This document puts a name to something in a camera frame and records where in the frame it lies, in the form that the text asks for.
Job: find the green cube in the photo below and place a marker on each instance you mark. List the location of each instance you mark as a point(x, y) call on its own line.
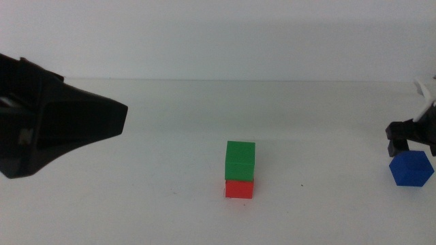
point(240, 160)

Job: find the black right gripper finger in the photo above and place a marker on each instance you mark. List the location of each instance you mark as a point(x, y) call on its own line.
point(398, 136)
point(433, 150)

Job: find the red cube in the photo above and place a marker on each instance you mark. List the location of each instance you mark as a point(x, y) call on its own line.
point(239, 189)

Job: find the blue cube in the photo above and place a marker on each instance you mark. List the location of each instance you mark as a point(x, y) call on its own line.
point(411, 169)

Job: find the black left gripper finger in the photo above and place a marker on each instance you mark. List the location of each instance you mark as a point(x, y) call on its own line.
point(81, 122)
point(46, 72)

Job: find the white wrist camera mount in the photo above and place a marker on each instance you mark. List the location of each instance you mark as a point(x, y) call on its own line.
point(426, 98)

